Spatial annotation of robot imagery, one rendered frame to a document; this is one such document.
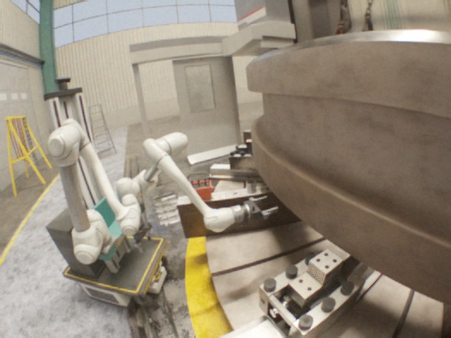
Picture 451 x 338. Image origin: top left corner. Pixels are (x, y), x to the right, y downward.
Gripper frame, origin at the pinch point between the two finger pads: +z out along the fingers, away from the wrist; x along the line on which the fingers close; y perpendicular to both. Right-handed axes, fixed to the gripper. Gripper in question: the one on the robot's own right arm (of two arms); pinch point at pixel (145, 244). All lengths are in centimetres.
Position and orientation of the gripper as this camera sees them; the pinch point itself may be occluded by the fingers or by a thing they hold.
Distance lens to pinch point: 151.4
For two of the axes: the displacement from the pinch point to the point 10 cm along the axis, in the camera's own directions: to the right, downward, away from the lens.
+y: -9.9, 0.7, 1.4
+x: -1.0, 3.9, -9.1
